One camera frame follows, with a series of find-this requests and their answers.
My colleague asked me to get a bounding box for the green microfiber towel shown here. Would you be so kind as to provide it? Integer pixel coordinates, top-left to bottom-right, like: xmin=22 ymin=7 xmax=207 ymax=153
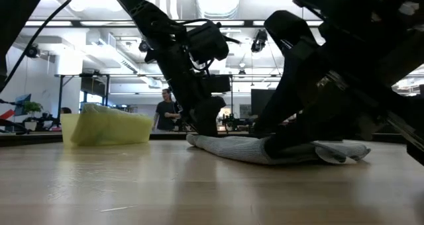
xmin=70 ymin=102 xmax=154 ymax=146

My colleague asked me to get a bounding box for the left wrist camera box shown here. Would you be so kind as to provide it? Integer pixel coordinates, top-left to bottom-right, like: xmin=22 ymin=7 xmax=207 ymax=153
xmin=201 ymin=73 xmax=232 ymax=94

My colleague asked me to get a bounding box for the small plant in white pot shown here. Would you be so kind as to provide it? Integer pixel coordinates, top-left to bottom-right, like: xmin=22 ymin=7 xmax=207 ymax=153
xmin=23 ymin=101 xmax=44 ymax=131

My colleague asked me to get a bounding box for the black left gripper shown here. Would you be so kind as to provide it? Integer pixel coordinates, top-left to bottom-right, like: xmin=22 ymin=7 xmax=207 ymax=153
xmin=144 ymin=48 xmax=227 ymax=137

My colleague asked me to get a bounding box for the black overhead frame beam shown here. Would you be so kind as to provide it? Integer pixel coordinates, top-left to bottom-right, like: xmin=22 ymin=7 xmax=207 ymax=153
xmin=25 ymin=19 xmax=324 ymax=29

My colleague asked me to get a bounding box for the grey microfiber towel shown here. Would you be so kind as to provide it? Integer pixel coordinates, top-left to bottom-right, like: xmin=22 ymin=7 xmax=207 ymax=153
xmin=185 ymin=134 xmax=372 ymax=166

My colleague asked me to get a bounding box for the black monitor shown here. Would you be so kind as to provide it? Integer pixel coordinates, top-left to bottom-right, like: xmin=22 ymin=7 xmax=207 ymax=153
xmin=250 ymin=89 xmax=276 ymax=116

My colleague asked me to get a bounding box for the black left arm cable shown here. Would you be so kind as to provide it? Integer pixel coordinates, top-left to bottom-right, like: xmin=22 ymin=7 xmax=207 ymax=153
xmin=0 ymin=0 xmax=86 ymax=91

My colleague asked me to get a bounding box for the blue object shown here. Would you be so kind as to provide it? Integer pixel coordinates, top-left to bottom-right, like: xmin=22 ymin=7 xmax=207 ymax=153
xmin=14 ymin=93 xmax=32 ymax=116

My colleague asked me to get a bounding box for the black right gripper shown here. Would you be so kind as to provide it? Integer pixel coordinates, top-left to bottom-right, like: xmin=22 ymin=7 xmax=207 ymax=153
xmin=253 ymin=0 xmax=424 ymax=167

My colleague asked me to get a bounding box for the black background rig frame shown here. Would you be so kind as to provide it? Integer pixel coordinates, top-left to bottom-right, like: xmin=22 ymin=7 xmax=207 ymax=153
xmin=54 ymin=72 xmax=112 ymax=117
xmin=198 ymin=73 xmax=234 ymax=116

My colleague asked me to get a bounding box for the black aluminium table frame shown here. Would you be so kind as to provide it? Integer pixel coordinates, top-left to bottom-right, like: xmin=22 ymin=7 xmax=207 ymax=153
xmin=0 ymin=130 xmax=408 ymax=148

